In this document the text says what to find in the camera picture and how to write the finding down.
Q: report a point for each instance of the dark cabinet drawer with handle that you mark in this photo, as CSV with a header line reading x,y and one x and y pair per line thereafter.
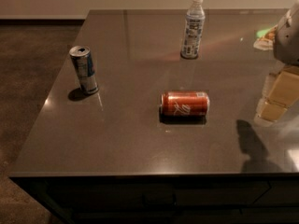
x,y
112,197

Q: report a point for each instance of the clear plastic water bottle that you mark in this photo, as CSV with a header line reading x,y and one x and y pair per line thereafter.
x,y
193,29

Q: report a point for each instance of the red coke can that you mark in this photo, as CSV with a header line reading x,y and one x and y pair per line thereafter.
x,y
184,103

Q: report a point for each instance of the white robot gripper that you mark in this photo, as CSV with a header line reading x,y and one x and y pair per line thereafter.
x,y
287,39

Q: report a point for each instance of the blue silver energy drink can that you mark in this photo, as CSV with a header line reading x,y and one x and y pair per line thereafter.
x,y
82,61

